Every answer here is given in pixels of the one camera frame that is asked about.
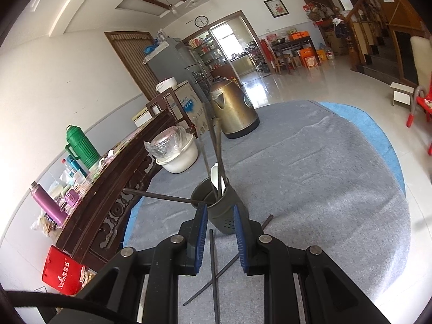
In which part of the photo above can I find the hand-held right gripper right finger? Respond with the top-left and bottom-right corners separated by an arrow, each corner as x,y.
233,203 -> 391,324

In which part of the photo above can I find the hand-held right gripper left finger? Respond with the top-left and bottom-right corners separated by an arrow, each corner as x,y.
47,202 -> 208,324

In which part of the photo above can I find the dark grey utensil holder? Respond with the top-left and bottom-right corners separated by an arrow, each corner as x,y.
191,177 -> 251,235

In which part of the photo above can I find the white bowl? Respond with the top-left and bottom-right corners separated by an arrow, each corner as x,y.
156,131 -> 199,175

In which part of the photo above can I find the grey tablecloth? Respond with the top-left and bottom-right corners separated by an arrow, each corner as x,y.
127,100 -> 411,324

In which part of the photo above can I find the clear plastic bag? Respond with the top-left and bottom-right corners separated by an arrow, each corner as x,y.
144,126 -> 195,164

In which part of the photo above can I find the carved dark wooden sideboard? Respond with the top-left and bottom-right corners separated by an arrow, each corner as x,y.
55,108 -> 177,273

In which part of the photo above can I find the golden electric kettle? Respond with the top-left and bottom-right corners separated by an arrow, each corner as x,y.
207,76 -> 261,139

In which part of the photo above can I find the white box with blue print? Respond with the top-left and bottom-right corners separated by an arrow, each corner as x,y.
157,77 -> 210,136

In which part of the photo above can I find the small purple cup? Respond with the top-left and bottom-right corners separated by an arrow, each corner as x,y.
65,189 -> 82,207

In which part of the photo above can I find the red paper bag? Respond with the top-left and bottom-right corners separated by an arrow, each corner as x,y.
42,245 -> 87,296

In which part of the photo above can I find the dark wooden chair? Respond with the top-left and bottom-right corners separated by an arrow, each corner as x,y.
145,88 -> 197,133

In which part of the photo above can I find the blue capped bottle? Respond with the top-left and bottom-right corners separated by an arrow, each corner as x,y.
65,155 -> 89,177

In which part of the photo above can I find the green thermos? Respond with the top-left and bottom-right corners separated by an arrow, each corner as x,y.
65,124 -> 102,170

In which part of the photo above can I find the purple bottle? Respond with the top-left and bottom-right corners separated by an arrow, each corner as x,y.
29,181 -> 69,227

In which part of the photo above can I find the blue tablecloth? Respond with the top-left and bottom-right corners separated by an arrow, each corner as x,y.
122,101 -> 406,248

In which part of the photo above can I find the grey refrigerator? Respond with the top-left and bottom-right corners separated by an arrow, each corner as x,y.
143,37 -> 210,109

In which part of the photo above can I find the brown wooden door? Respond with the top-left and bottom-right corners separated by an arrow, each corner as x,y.
104,31 -> 161,102

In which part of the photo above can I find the wooden table with orange boxes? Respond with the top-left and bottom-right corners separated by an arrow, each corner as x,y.
269,30 -> 322,74

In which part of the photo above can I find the large water jug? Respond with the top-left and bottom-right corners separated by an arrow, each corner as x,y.
315,42 -> 335,60

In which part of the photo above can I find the white step stool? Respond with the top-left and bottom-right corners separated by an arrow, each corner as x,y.
389,81 -> 414,106

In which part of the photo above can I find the red chair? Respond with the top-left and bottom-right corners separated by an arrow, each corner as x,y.
406,86 -> 432,129

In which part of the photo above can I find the pendant lamp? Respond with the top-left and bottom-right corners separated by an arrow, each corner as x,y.
158,0 -> 177,15

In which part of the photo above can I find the wooden staircase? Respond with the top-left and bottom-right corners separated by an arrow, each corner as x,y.
347,0 -> 423,89

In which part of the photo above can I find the cream chair back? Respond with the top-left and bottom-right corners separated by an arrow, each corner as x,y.
410,35 -> 432,89

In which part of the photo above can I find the framed wall picture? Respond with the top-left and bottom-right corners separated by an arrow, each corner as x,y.
264,0 -> 290,19

